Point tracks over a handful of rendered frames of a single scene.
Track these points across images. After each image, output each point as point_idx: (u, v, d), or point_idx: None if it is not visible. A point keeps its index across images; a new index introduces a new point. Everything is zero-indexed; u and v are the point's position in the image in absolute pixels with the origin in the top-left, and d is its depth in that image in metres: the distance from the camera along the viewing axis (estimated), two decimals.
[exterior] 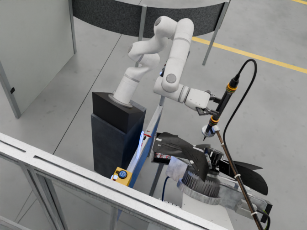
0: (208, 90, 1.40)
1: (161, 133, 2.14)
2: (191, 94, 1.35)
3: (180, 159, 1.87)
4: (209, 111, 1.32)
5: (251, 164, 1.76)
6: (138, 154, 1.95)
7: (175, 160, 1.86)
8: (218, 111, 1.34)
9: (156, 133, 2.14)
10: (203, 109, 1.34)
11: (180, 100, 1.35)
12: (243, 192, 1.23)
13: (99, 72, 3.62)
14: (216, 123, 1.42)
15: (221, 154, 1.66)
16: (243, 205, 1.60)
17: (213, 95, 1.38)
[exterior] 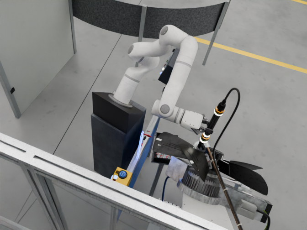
0: (203, 114, 1.52)
1: (161, 133, 2.14)
2: (185, 116, 1.48)
3: (180, 159, 1.87)
4: (205, 128, 1.46)
5: (251, 164, 1.76)
6: (138, 154, 1.95)
7: (175, 160, 1.86)
8: None
9: (156, 133, 2.14)
10: (198, 129, 1.48)
11: (176, 121, 1.48)
12: (230, 205, 1.37)
13: (99, 72, 3.62)
14: (207, 140, 1.56)
15: (221, 154, 1.66)
16: (243, 205, 1.60)
17: (207, 120, 1.50)
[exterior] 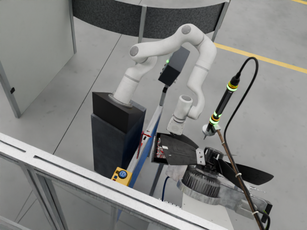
0: (167, 128, 1.88)
1: (161, 133, 2.14)
2: None
3: None
4: (174, 133, 1.90)
5: (258, 169, 1.61)
6: (138, 154, 1.95)
7: None
8: (219, 110, 1.33)
9: (156, 133, 2.14)
10: None
11: (186, 118, 1.80)
12: (244, 191, 1.23)
13: (99, 72, 3.62)
14: (217, 122, 1.42)
15: (216, 152, 1.65)
16: (243, 205, 1.60)
17: None
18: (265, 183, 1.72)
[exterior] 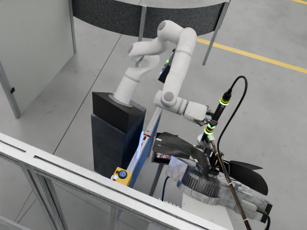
0: (207, 106, 1.47)
1: (161, 133, 2.14)
2: (189, 107, 1.42)
3: (180, 159, 1.87)
4: (209, 120, 1.40)
5: (247, 168, 1.48)
6: (138, 154, 1.95)
7: (175, 160, 1.86)
8: None
9: (156, 133, 2.14)
10: (203, 120, 1.42)
11: (179, 112, 1.42)
12: (235, 200, 1.31)
13: (99, 72, 3.62)
14: (211, 133, 1.50)
15: (209, 149, 1.66)
16: (243, 205, 1.60)
17: (211, 111, 1.44)
18: (267, 190, 1.50)
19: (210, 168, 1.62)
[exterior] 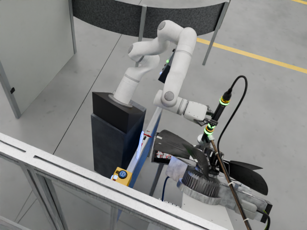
0: (207, 105, 1.46)
1: None
2: (189, 107, 1.42)
3: (180, 159, 1.87)
4: (209, 120, 1.40)
5: (247, 168, 1.48)
6: (138, 154, 1.95)
7: (175, 160, 1.86)
8: None
9: (156, 133, 2.14)
10: (203, 120, 1.42)
11: (179, 112, 1.42)
12: (235, 200, 1.31)
13: (99, 72, 3.62)
14: (211, 133, 1.49)
15: (209, 149, 1.66)
16: (243, 205, 1.60)
17: (211, 111, 1.44)
18: (267, 190, 1.50)
19: (210, 168, 1.62)
